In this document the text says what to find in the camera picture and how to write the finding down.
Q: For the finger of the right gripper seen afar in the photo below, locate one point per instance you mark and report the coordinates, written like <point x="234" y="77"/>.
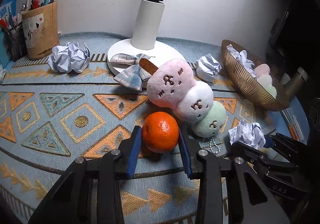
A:
<point x="292" y="150"/>

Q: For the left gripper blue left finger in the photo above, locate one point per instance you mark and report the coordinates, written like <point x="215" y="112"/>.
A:
<point x="69" y="199"/>

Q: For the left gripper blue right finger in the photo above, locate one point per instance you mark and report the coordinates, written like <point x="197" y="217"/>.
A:
<point x="249" y="200"/>

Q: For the paper ball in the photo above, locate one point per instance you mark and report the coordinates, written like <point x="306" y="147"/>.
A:
<point x="69" y="58"/>
<point x="241" y="57"/>
<point x="207" y="68"/>
<point x="250" y="134"/>

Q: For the orange tangerine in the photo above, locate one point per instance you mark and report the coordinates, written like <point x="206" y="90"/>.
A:
<point x="160" y="132"/>

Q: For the tricolour dango plush with stick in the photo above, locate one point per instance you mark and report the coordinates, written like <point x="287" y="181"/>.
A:
<point x="173" y="86"/>

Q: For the plaid fabric bow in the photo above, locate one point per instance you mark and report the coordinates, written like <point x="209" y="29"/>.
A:
<point x="133" y="76"/>

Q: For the small paper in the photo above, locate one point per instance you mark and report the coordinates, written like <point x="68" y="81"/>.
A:
<point x="2" y="74"/>

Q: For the grey metal bottle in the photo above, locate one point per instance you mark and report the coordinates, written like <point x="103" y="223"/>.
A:
<point x="296" y="83"/>

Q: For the brown ribbed bowl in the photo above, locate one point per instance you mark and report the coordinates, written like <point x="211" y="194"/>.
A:
<point x="248" y="86"/>

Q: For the blue patterned table mat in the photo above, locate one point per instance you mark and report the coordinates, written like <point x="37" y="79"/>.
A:
<point x="50" y="119"/>

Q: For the black mesh pen holder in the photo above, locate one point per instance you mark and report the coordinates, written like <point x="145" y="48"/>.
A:
<point x="16" y="42"/>

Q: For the brown cardboard pen holder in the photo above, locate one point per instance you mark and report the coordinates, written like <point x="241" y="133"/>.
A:
<point x="40" y="31"/>

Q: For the white desk lamp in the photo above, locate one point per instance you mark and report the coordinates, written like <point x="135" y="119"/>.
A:
<point x="144" y="38"/>

